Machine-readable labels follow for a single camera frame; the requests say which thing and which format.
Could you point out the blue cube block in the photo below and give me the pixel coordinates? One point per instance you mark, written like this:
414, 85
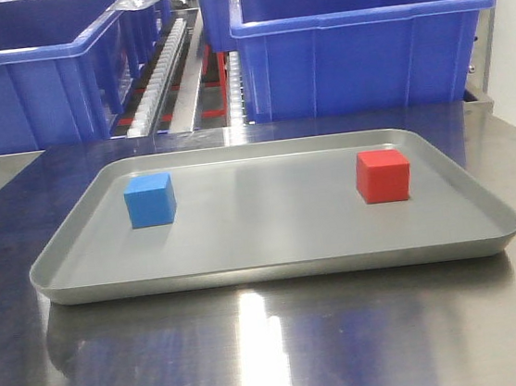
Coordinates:
150, 200

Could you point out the blue bin back right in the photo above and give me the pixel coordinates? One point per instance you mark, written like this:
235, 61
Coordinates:
215, 11

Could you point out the blue bin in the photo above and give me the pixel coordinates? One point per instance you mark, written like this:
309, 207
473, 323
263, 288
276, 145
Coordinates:
68, 67
319, 58
215, 11

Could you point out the red cube block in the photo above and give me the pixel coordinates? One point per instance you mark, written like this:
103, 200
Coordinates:
382, 176

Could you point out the blue bin front right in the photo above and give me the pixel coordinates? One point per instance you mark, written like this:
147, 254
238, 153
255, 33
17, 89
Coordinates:
319, 58

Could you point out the white roller conveyor rail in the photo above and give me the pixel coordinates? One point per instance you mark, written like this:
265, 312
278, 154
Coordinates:
148, 114

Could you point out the grey metal tray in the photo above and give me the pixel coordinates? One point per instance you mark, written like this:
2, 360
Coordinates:
268, 211

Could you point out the blue bin front left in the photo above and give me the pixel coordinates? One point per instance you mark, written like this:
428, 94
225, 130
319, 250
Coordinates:
68, 67

